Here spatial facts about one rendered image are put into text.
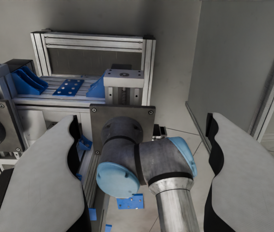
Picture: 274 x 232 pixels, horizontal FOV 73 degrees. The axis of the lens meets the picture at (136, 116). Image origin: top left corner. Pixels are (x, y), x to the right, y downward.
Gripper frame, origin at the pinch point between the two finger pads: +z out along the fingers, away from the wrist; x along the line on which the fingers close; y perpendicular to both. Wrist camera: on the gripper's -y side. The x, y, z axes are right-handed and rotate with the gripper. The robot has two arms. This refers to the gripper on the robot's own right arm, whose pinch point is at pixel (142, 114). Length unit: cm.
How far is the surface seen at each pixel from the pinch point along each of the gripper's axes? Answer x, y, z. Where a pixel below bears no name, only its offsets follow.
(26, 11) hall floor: -81, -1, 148
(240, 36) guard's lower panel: 46, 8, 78
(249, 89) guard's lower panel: 46, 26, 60
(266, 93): 45, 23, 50
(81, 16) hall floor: -41, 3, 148
